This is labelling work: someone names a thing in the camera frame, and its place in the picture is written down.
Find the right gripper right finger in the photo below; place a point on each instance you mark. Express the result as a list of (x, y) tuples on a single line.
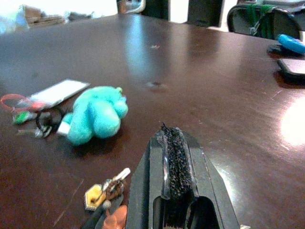
[(205, 186)]

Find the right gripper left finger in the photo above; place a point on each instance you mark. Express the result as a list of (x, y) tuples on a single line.
[(155, 181)]

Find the white card tag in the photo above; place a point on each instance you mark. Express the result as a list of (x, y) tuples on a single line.
[(59, 91)]

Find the dark flat case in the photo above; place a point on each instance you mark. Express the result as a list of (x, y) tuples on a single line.
[(291, 68)]

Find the green key tag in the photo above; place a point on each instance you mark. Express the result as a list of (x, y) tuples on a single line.
[(21, 117)]

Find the blue rounded object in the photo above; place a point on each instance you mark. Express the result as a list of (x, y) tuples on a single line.
[(291, 43)]

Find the black cabinet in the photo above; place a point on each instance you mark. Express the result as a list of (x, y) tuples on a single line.
[(156, 8), (205, 12)]

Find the cardboard box clutter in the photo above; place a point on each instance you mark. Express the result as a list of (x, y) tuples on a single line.
[(43, 16)]

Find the white plastic bag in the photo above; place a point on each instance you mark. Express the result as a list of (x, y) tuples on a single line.
[(9, 22)]

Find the chair with silver frame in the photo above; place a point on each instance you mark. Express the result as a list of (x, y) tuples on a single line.
[(131, 6)]

